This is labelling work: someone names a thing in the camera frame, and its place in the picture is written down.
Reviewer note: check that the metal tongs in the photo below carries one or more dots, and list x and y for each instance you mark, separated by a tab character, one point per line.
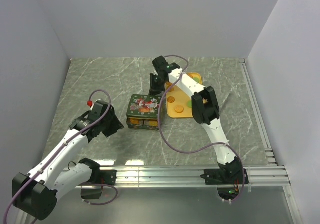
225	101

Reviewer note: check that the aluminium mounting rail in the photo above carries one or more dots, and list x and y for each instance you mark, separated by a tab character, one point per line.
189	176

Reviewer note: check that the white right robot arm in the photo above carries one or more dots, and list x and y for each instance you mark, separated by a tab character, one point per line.
205	111

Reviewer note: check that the green cookie tin box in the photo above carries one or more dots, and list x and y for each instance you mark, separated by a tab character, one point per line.
139	123

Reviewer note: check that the gold cookie tray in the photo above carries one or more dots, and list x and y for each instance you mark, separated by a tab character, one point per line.
176	96

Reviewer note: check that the gold tin lid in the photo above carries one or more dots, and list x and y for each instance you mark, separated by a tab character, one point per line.
143	106

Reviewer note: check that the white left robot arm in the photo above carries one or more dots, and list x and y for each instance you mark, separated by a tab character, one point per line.
38	191

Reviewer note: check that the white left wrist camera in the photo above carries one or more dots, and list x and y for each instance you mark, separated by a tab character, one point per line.
91	103

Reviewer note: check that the round tan sandwich cookie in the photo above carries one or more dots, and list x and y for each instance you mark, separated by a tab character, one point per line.
179	108

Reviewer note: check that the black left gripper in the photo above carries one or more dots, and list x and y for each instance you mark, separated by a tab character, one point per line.
116	124

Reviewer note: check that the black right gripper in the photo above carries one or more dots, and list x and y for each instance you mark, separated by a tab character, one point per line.
154	90

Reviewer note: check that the green round cookie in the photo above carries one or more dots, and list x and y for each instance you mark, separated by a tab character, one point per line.
189	104

